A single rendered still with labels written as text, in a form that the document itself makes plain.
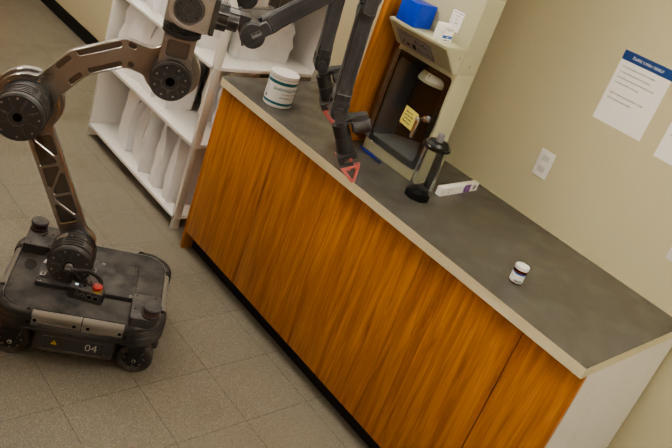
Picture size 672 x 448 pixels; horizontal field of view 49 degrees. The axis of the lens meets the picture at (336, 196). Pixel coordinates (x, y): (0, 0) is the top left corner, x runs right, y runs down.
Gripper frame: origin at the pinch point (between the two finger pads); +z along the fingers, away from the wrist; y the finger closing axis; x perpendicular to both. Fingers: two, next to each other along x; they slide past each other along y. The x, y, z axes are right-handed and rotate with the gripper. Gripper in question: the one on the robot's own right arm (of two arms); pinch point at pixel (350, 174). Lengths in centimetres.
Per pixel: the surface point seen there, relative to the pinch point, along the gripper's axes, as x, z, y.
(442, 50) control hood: -44, -27, 27
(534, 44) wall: -88, -12, 53
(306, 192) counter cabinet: 16.0, 24.4, 40.4
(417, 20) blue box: -39, -36, 41
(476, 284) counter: -31, 30, -37
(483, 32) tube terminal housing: -61, -28, 32
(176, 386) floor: 83, 74, 0
